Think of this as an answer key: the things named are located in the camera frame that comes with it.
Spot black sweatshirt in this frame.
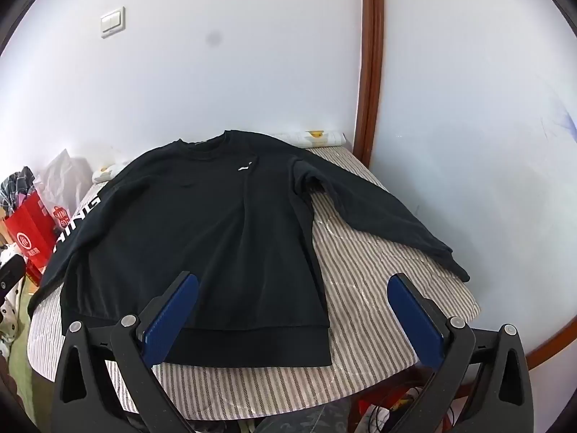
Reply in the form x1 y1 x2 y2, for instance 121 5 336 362
27 129 471 367

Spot white wall switch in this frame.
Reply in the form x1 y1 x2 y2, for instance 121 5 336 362
100 6 126 39

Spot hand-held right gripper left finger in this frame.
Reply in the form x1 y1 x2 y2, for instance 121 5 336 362
52 271 201 433

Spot grey plaid cloth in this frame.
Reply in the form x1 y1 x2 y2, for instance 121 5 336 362
0 166 37 217

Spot brown wooden door frame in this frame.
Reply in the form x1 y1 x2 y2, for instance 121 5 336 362
352 0 577 371

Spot striped mattress cover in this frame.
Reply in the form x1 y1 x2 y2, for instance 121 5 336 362
26 144 482 421

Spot white spotted cloth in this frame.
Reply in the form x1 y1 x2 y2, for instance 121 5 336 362
0 244 23 362

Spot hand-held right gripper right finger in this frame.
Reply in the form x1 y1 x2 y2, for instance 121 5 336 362
387 273 537 433

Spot green blanket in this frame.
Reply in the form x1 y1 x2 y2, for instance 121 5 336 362
0 338 55 433

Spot white plastic shopping bag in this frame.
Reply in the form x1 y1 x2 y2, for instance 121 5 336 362
34 149 93 231

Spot red paper bag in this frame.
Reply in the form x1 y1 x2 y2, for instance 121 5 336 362
4 189 61 287

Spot tangled cables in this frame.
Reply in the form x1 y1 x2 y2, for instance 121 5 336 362
361 388 433 433

